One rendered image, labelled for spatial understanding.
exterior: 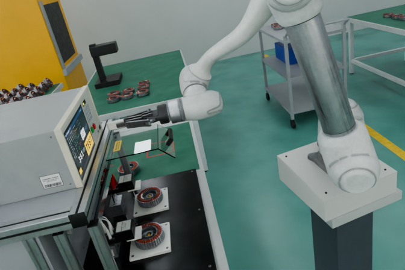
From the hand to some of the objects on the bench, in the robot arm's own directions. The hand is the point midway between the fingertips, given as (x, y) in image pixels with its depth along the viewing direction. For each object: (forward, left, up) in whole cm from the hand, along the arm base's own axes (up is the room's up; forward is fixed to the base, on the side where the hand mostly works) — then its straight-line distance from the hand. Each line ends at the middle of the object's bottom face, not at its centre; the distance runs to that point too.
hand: (116, 124), depth 131 cm
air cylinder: (+10, -2, -42) cm, 43 cm away
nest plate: (-4, 0, -41) cm, 42 cm away
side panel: (+43, +37, -41) cm, 70 cm away
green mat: (+9, -55, -48) cm, 74 cm away
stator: (-4, 0, -40) cm, 40 cm away
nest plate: (0, +24, -39) cm, 46 cm away
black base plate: (-1, +12, -42) cm, 44 cm away
